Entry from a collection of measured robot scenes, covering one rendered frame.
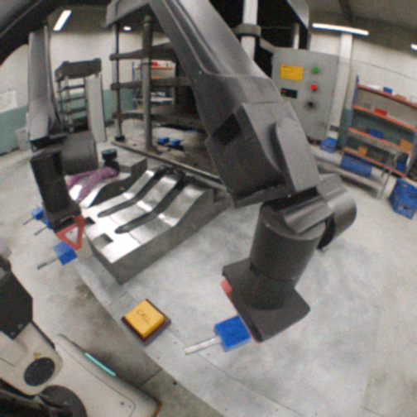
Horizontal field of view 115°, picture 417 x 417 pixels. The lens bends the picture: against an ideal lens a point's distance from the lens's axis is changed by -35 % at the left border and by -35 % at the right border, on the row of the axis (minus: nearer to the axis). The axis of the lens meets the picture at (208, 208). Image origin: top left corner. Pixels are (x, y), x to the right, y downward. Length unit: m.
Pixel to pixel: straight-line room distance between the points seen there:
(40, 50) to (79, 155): 0.33
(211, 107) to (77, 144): 0.26
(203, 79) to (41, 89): 0.36
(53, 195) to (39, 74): 0.27
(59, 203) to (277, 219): 0.35
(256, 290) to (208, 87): 0.19
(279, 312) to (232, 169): 0.15
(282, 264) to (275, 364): 0.33
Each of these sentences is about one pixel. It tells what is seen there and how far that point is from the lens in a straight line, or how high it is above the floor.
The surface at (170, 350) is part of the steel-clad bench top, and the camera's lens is 0.45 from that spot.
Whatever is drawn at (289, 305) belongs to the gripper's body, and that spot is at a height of 1.04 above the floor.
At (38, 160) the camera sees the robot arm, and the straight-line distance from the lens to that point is 0.38.
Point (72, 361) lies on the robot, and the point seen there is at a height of 0.28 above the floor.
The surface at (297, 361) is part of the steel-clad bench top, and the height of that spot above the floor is 0.80.
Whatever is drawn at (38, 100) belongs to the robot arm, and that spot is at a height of 1.24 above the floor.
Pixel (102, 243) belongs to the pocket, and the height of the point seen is 0.86.
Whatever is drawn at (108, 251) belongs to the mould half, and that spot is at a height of 0.89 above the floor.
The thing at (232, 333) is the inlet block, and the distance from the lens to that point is 0.31.
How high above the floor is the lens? 1.23
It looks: 34 degrees down
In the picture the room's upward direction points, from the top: 4 degrees clockwise
